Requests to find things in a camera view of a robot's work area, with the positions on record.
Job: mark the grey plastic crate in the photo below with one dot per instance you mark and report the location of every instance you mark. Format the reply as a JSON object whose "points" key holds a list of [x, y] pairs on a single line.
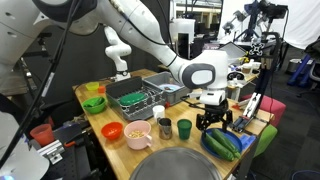
{"points": [[160, 80]]}

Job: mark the pink bowl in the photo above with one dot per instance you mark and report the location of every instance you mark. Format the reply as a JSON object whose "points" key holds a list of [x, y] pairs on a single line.
{"points": [[136, 141]]}

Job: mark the light blue plate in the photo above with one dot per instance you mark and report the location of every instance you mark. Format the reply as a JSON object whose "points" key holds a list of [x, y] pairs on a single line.
{"points": [[170, 88]]}

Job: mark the large grey plate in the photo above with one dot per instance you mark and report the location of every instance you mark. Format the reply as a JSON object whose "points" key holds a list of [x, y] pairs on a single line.
{"points": [[176, 165]]}

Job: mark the white headset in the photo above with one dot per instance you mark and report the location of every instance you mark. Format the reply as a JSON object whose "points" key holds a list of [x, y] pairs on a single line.
{"points": [[236, 76]]}

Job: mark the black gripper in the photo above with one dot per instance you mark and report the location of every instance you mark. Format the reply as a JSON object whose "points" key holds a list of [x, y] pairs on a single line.
{"points": [[216, 111]]}

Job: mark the small red clip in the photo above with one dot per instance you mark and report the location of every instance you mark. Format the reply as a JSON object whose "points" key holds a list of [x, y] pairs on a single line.
{"points": [[167, 104]]}

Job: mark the green plate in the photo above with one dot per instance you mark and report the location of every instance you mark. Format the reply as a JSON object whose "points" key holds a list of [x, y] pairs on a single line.
{"points": [[132, 98]]}

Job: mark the grey dish rack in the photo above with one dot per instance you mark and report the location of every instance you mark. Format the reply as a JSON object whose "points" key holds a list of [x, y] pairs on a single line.
{"points": [[125, 87]]}

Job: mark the white cup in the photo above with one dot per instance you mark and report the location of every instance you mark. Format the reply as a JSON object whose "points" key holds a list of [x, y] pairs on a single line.
{"points": [[159, 112]]}

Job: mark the green chair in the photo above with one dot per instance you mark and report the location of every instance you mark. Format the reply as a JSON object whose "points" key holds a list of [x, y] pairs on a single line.
{"points": [[265, 138]]}

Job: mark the red plastic cup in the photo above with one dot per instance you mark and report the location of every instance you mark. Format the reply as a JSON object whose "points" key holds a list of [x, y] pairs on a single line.
{"points": [[42, 135]]}

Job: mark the pink stool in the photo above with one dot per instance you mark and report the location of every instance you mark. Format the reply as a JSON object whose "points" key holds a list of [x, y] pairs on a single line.
{"points": [[275, 106]]}

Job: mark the small orange block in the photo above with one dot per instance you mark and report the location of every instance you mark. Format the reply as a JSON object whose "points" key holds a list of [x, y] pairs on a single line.
{"points": [[101, 89]]}

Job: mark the green bowl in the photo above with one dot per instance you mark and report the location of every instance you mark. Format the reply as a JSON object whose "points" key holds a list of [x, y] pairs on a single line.
{"points": [[95, 109]]}

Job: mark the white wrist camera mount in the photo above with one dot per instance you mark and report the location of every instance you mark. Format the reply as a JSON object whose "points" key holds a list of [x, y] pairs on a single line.
{"points": [[212, 97]]}

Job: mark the blue cloth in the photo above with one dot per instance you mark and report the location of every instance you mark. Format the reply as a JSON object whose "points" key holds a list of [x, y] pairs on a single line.
{"points": [[247, 140]]}

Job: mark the small yellow bowl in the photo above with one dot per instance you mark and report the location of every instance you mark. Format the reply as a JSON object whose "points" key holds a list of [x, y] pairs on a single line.
{"points": [[92, 86]]}

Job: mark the aluminium extrusion piece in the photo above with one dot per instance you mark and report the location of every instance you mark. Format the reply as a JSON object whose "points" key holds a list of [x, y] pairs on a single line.
{"points": [[51, 151]]}

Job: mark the clear plastic storage box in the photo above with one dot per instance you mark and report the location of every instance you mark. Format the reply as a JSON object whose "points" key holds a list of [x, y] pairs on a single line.
{"points": [[235, 50]]}

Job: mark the green cloth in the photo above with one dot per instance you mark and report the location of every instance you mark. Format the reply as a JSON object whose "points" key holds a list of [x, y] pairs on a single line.
{"points": [[93, 101]]}

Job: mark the dark green plastic cup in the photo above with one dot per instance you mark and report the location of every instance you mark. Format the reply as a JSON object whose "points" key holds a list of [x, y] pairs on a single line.
{"points": [[184, 130]]}

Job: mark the steel cup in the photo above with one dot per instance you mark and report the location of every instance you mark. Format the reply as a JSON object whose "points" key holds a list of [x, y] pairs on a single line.
{"points": [[165, 130]]}

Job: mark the beige food pieces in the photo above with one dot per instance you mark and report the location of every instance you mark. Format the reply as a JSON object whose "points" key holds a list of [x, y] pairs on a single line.
{"points": [[136, 134]]}

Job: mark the red-orange bowl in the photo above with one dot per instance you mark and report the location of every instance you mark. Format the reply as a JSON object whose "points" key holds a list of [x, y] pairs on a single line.
{"points": [[112, 131]]}

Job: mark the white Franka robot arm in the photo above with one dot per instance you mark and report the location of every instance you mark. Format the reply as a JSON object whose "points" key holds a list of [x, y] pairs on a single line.
{"points": [[140, 23]]}

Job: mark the black camera stand with clamp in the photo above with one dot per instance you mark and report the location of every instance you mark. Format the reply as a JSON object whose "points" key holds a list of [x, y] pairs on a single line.
{"points": [[261, 86]]}

